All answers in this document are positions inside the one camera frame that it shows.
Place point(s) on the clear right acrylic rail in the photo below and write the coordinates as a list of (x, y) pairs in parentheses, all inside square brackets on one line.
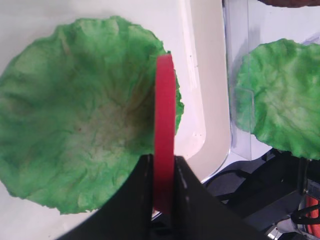
[(242, 34)]

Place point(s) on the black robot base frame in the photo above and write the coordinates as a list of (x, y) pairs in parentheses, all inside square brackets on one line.
[(277, 191)]

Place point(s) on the white rectangular serving tray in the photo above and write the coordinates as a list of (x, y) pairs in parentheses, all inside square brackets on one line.
[(192, 30)]

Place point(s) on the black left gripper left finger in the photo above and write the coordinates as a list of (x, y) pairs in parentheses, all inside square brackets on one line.
[(127, 214)]

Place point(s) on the outer brown meat patty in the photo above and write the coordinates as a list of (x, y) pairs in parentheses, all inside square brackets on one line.
[(291, 3)]

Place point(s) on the green lettuce leaf on tray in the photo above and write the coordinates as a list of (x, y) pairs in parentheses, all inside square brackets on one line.
[(77, 112)]

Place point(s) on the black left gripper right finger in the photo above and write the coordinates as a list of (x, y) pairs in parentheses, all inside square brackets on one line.
[(197, 215)]

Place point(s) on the red tomato slice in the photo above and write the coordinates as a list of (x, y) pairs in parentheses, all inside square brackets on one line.
[(164, 134)]

